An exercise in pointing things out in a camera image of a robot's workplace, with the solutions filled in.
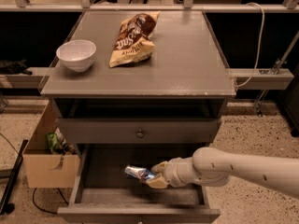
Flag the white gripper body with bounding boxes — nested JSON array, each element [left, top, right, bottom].
[[163, 158, 200, 188]]

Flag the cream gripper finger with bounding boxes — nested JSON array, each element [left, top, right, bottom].
[[151, 161, 168, 174], [146, 174, 168, 189]]

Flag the redbull can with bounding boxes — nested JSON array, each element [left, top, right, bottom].
[[124, 166, 155, 182]]

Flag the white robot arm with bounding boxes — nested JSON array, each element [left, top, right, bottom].
[[146, 147, 299, 198]]

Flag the round metal drawer knob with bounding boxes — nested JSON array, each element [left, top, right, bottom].
[[136, 130, 145, 138]]

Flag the closed grey top drawer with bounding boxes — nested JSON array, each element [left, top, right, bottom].
[[57, 119, 221, 144]]

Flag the open grey middle drawer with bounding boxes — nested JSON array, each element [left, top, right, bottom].
[[58, 144, 221, 224]]

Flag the grey drawer cabinet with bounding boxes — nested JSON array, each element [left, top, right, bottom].
[[40, 10, 236, 224]]

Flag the green snack packet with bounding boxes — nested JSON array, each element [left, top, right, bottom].
[[46, 133, 61, 153]]

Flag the cardboard box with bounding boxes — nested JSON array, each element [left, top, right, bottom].
[[22, 103, 80, 188]]

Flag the brown yellow chip bag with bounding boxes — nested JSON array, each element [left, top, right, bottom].
[[109, 11, 160, 68]]

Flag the white bowl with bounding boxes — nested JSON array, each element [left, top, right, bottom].
[[56, 40, 96, 72]]

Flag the black flat bar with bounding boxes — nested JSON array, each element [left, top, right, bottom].
[[0, 140, 28, 216]]

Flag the black cloth object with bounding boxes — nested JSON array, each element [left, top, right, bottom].
[[0, 60, 32, 76]]

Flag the black floor cable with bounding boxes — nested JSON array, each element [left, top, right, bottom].
[[32, 187, 70, 215]]

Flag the white cable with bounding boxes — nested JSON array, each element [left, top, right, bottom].
[[233, 2, 265, 90]]

